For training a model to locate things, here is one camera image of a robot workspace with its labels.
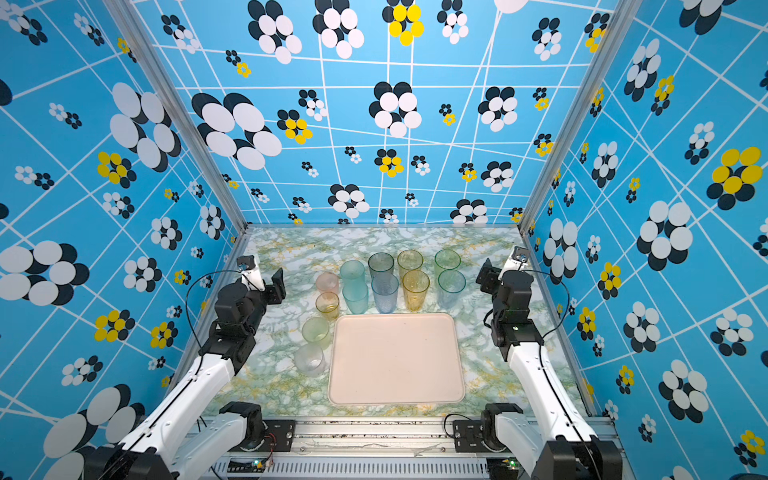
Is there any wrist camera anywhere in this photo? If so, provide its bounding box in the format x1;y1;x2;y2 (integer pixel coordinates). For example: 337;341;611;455
499;246;530;279
236;255;265;291

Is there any aluminium corner post right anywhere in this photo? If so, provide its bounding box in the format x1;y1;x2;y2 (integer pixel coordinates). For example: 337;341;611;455
519;0;642;237

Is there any aluminium corner post left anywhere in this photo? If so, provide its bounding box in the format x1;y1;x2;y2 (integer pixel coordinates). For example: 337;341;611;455
104;1;248;235

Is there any short pink dimpled cup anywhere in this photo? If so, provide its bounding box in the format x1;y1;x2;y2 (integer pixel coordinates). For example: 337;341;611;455
315;271;340;294

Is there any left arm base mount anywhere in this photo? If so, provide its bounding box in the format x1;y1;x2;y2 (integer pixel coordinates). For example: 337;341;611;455
231;419;297;455

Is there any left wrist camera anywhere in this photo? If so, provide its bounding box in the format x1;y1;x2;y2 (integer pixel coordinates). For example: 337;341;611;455
236;255;265;291

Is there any blue clear tall glass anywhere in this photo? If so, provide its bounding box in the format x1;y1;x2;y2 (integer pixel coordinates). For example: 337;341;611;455
437;270;466;310

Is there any short green cup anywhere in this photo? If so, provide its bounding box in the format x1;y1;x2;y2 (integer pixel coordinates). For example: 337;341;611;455
301;317;332;350

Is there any short clear dimpled cup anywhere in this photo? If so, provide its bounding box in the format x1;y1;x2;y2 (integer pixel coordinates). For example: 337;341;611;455
293;343;327;377

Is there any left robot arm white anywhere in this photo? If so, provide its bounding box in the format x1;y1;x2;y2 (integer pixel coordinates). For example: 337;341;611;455
83;256;286;479

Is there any teal dimpled tall cup rear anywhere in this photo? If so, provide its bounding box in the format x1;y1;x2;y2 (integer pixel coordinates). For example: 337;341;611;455
339;260;366;287

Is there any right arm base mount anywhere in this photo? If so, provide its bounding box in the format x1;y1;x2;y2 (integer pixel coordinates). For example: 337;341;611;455
450;419;492;453

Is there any aluminium corner post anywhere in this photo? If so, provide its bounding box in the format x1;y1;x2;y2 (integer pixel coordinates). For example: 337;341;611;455
519;0;642;237
104;1;248;235

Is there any teal dimpled tall cup front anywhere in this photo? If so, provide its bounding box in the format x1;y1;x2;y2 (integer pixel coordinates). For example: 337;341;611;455
342;281;369;315

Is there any yellow tall glass rear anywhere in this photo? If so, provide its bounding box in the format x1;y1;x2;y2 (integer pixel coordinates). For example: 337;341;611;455
396;249;424;276

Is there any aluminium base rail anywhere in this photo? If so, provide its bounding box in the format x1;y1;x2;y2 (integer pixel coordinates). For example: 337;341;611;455
179;415;637;480

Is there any short yellow cup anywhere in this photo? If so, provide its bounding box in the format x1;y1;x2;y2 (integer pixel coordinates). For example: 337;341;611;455
315;291;340;321

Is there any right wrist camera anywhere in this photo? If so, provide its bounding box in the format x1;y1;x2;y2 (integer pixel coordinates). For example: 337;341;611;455
499;246;530;279

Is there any grey tall glass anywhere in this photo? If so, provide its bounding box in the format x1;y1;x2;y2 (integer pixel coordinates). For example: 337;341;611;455
368;252;395;278

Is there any pink rectangular tray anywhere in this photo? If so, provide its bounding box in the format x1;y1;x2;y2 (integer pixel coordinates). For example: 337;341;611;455
328;313;465;405

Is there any teal dimpled tall cup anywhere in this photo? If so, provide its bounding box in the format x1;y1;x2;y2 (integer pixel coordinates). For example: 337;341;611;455
342;281;369;315
339;260;366;287

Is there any yellow tall glass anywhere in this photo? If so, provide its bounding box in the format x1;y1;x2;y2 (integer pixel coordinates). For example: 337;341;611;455
402;269;430;312
396;249;424;276

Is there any blue tall dimpled cup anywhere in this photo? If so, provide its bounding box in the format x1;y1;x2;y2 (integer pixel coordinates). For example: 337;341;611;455
371;272;399;314

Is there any yellow tall glass front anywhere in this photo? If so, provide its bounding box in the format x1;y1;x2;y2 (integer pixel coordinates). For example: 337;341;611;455
402;269;430;312

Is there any green tall glass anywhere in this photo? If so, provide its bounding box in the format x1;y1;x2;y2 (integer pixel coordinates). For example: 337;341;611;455
434;249;461;274

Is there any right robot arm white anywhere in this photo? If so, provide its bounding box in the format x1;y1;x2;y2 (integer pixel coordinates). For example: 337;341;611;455
476;260;623;479

